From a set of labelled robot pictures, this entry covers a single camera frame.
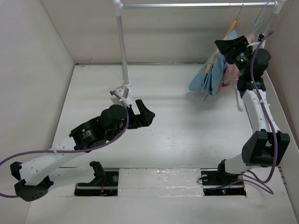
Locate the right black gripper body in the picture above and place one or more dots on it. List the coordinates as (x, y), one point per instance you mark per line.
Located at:
(241, 59)

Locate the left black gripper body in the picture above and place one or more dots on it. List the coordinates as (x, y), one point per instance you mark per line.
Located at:
(110, 135)

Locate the light blue trousers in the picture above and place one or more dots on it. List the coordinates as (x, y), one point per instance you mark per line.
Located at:
(210, 72)

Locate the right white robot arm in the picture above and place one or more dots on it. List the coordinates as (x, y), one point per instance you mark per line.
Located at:
(267, 145)

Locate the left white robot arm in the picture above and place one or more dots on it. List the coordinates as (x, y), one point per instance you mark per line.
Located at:
(47, 172)

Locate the pink garment on hanger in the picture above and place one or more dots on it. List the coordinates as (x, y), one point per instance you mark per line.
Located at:
(231, 77)

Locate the white metal clothes rack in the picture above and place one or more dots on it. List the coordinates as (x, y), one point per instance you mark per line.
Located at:
(212, 77)

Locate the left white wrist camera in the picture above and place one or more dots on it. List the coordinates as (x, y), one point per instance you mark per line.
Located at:
(124, 93)

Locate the light blue wire hanger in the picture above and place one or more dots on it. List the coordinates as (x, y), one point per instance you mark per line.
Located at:
(258, 21)

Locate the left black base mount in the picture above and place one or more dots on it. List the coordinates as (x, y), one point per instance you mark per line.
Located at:
(108, 187)

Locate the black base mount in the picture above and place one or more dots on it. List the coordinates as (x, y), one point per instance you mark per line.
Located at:
(108, 187)
(214, 185)

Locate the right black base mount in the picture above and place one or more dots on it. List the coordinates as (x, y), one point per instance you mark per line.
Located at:
(214, 185)

